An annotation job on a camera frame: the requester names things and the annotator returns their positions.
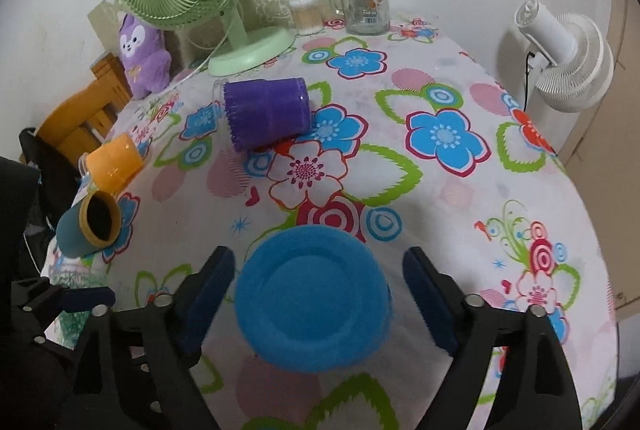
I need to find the purple ribbed plastic cup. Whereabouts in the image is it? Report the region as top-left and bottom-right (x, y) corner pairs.
(213, 77), (312, 154)

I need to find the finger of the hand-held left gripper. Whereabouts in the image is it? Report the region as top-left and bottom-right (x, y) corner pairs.
(10, 277), (117, 314)

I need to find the black cloth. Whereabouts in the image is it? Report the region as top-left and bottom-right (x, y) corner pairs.
(19, 127), (77, 223)

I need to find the wooden chair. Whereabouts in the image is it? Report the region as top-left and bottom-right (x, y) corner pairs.
(36, 53), (134, 157)

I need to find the teal cup with orange rim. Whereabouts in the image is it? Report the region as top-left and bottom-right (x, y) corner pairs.
(55, 190), (123, 259)

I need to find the floral tablecloth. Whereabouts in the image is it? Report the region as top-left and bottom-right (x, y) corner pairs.
(42, 17), (622, 430)

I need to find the clear cotton swab container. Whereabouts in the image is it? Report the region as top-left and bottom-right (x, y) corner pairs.
(289, 0), (322, 36)

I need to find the purple plush toy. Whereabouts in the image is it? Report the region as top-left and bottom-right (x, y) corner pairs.
(118, 12), (172, 100)

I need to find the black power cable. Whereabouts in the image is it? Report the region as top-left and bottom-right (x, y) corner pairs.
(522, 51), (539, 112)

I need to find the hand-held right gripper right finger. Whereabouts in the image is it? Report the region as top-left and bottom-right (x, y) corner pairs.
(402, 246), (584, 430)

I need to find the blue plastic cup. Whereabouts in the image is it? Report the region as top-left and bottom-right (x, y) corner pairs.
(235, 225), (394, 374)

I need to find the white standing fan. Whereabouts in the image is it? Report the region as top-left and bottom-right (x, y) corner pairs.
(514, 0), (615, 151)

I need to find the orange plastic cup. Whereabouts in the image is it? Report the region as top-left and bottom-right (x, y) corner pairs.
(78, 133), (146, 195)

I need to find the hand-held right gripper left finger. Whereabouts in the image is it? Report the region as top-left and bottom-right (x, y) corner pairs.
(66, 245), (236, 430)

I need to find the white fan cable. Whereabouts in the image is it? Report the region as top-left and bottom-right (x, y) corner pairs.
(150, 29), (232, 97)

